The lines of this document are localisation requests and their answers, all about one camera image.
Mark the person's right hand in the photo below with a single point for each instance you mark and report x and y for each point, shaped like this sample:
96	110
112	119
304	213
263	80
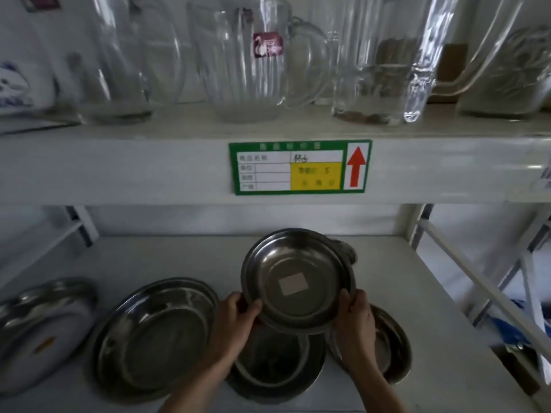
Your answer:
358	329

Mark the person's left hand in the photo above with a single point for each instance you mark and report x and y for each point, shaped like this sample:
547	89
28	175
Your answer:
232	326

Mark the person's left thumb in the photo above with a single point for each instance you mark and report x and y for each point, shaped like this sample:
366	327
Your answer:
253	308

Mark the person's right thumb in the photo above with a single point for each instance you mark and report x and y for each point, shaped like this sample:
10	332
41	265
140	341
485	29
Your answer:
344	301

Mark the steel plate with white sticker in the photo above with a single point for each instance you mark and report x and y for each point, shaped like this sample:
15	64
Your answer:
297	279

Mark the person's left forearm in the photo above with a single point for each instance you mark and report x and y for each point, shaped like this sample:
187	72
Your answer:
200	384

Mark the person's right forearm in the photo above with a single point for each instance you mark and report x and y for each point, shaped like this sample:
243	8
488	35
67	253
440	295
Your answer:
375	389

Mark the steel dish with rim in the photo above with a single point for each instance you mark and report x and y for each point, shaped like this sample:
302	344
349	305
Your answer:
346	250

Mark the deep steel plate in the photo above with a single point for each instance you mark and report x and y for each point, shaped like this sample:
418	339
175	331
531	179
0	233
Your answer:
275	365

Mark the small steel plate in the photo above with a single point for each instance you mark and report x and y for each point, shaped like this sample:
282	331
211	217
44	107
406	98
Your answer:
389	344

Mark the large round steel plate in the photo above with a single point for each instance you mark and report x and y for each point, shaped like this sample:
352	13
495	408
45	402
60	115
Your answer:
150	337

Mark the green and yellow price label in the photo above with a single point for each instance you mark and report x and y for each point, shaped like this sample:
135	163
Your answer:
300	167

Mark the blue plastic bag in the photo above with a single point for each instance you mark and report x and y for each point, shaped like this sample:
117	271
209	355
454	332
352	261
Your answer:
514	331

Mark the white metal shelf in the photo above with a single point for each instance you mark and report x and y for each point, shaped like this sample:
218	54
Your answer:
129	167

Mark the steel tray with orange sticker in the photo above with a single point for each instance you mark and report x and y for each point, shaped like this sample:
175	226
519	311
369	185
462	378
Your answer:
41	331

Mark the ribbed glass pitcher red sticker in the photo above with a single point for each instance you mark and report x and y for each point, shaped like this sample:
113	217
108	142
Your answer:
245	68

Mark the brown cardboard box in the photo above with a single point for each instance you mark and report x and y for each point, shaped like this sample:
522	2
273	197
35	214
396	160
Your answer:
451	68

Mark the plain glass pitcher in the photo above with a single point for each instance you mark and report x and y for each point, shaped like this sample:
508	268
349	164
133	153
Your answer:
129	60

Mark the patterned glass pitcher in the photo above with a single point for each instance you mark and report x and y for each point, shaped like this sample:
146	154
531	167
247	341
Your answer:
503	73

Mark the blue and white ceramic dish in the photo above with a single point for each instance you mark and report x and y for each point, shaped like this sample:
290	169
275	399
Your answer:
15	88

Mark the white neighbouring shelf frame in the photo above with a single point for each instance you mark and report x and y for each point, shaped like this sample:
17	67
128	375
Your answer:
486	288

